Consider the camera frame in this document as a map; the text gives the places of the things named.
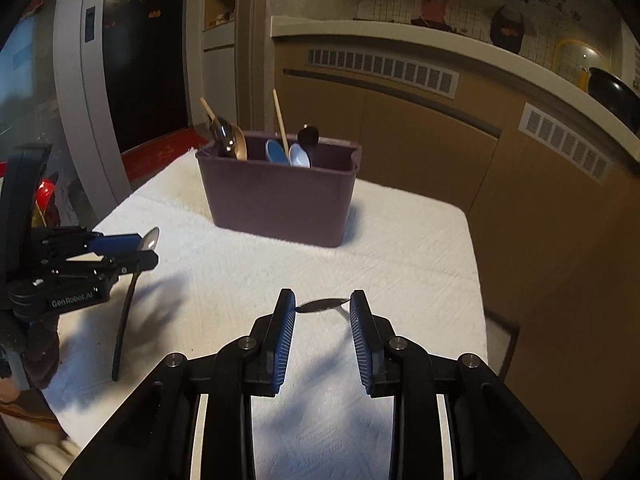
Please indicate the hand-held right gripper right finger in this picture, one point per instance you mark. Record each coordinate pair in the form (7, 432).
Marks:
(360, 345)

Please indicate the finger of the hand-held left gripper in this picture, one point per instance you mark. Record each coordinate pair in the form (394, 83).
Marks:
(120, 243)
(137, 261)

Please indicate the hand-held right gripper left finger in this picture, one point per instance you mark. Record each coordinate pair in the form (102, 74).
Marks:
(286, 340)

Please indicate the purple plastic utensil container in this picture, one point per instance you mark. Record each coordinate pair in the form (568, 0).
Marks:
(280, 200)

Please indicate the plain metal spoon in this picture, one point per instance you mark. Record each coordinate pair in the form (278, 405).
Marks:
(225, 135)

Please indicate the wooden spoon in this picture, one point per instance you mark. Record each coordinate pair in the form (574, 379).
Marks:
(241, 145)

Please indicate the wooden chopstick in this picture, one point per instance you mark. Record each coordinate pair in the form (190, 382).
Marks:
(280, 120)
(207, 108)

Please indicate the blue silicone spoon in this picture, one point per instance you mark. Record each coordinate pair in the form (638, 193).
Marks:
(276, 152)

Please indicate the white plastic spoon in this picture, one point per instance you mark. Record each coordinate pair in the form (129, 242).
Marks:
(300, 156)

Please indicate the shovel-shaped metal spoon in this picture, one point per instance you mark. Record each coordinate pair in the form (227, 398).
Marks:
(308, 136)

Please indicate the person's left hand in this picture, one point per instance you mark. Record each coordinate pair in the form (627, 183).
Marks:
(42, 355)

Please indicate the white textured towel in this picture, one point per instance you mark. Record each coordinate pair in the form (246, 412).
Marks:
(250, 280)

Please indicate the red floor mat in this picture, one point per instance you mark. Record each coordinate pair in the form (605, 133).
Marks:
(160, 152)

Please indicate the grey refrigerator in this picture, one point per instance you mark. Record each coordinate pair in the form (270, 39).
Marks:
(80, 85)

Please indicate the black door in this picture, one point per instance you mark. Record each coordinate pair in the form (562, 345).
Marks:
(145, 60)

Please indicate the long white vent grille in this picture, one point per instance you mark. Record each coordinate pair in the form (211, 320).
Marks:
(385, 72)

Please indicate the short white vent grille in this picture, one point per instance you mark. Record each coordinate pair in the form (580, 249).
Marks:
(565, 140)

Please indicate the white kitchen countertop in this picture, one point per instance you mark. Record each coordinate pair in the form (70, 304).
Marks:
(450, 55)

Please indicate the black cooking pot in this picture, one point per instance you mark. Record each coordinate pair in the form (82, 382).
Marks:
(615, 97)

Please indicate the glass lid with yellow rim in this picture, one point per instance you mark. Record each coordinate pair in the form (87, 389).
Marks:
(575, 60)

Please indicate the wall shelf niche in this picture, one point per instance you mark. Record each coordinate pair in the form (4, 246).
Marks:
(220, 0)

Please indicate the cartoon wall sticker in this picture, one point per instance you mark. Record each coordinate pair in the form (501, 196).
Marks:
(510, 15)

